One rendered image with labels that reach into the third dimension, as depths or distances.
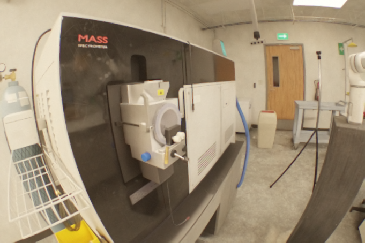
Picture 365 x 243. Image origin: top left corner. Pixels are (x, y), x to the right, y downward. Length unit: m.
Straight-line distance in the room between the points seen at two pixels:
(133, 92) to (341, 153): 0.85
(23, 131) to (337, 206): 1.37
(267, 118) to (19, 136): 2.96
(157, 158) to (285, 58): 3.97
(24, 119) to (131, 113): 0.40
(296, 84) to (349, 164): 3.42
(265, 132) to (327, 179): 2.21
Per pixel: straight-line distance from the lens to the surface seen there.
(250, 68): 4.08
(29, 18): 1.57
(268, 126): 2.90
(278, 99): 4.10
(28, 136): 0.60
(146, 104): 0.27
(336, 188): 0.94
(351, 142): 0.83
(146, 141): 0.31
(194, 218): 0.71
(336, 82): 4.44
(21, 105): 1.06
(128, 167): 0.41
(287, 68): 4.09
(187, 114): 0.57
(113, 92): 0.35
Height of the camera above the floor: 1.29
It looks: 9 degrees down
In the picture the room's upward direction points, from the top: 3 degrees counter-clockwise
